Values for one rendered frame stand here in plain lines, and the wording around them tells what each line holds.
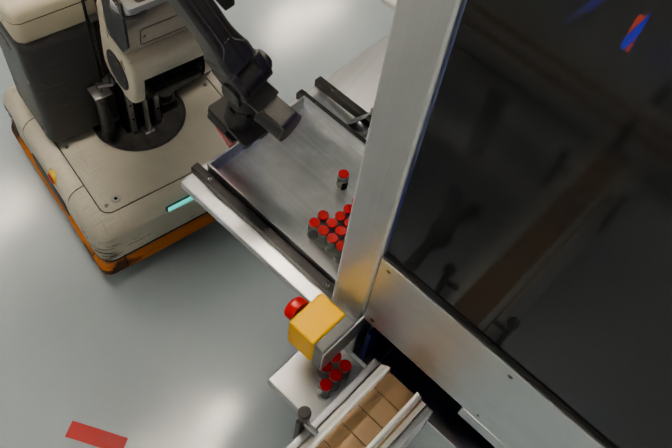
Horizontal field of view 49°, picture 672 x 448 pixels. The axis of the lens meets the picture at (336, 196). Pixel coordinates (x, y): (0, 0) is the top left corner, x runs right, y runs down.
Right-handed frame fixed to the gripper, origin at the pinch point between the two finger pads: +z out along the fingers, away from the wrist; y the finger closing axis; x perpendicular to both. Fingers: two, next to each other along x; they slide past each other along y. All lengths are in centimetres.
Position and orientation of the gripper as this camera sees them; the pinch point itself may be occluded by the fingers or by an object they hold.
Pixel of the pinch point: (231, 143)
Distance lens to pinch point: 142.1
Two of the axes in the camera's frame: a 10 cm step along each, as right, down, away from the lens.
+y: 6.9, 7.1, -1.4
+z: -2.7, 4.4, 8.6
